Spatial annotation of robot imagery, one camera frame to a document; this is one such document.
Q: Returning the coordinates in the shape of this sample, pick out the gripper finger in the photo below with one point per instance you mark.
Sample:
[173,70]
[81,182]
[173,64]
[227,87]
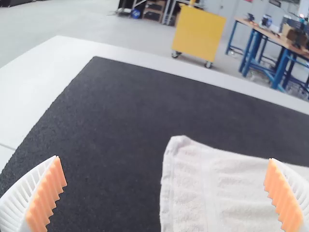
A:
[289,193]
[36,193]

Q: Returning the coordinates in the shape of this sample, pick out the pale towel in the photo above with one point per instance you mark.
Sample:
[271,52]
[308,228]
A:
[205,193]

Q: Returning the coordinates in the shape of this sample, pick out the black mat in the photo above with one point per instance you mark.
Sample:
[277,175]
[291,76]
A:
[120,120]

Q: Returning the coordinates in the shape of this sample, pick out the blue workbench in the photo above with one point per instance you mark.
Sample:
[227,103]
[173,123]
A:
[277,60]

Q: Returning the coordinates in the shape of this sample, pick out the yellow wheeled cabinet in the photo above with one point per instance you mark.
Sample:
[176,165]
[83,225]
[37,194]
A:
[198,33]

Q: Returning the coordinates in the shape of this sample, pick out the storage shelf rack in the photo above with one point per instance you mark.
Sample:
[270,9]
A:
[154,12]

